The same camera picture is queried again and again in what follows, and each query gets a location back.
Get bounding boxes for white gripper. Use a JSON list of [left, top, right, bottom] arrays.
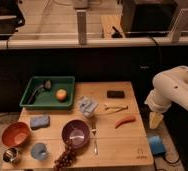
[[145, 92, 170, 129]]

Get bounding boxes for black eraser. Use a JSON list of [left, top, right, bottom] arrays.
[[107, 90, 125, 98]]

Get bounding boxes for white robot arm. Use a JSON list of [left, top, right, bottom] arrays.
[[145, 66, 188, 129]]

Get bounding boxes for purple bowl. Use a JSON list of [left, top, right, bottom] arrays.
[[62, 120, 90, 150]]

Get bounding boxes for orange bowl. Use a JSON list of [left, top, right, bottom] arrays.
[[2, 122, 31, 147]]

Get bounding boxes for blue tape roll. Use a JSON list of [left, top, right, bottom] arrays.
[[148, 135, 166, 155]]

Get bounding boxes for orange chili pepper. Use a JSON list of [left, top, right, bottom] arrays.
[[115, 116, 136, 129]]

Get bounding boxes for metal fork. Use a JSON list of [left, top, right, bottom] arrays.
[[91, 118, 98, 155]]

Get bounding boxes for bunch of dark grapes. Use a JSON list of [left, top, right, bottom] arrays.
[[54, 140, 76, 171]]

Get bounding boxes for orange peach fruit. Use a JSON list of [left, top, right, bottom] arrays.
[[56, 89, 67, 101]]

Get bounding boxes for black dish brush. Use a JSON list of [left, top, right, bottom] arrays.
[[28, 80, 52, 103]]

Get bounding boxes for green plastic tray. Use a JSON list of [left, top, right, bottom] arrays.
[[20, 76, 75, 110]]

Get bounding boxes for blue sponge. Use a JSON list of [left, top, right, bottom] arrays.
[[30, 115, 50, 130]]

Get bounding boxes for blue cup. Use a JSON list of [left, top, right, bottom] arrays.
[[30, 143, 48, 161]]

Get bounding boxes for small metal cup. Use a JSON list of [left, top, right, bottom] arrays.
[[3, 148, 20, 163]]

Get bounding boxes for black office chair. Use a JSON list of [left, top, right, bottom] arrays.
[[0, 0, 25, 40]]

